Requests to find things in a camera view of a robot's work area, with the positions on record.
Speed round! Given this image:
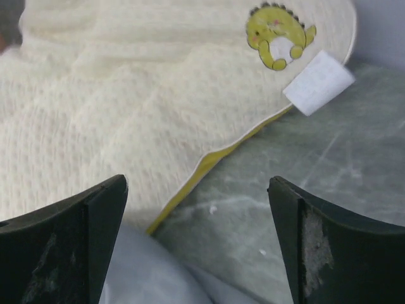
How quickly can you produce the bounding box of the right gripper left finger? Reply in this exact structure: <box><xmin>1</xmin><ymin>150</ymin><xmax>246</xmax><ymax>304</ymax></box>
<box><xmin>1</xmin><ymin>175</ymin><xmax>128</xmax><ymax>304</ymax></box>

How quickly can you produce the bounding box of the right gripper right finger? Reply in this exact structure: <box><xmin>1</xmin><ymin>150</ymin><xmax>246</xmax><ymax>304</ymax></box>
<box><xmin>268</xmin><ymin>176</ymin><xmax>404</xmax><ymax>303</ymax></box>

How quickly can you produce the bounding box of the grey pillowcase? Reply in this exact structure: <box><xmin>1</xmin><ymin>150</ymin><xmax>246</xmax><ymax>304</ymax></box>
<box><xmin>99</xmin><ymin>224</ymin><xmax>267</xmax><ymax>303</ymax></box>

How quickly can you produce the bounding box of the cream yellow pillow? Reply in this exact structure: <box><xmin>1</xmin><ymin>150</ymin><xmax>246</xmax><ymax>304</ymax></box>
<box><xmin>1</xmin><ymin>1</ymin><xmax>357</xmax><ymax>231</ymax></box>

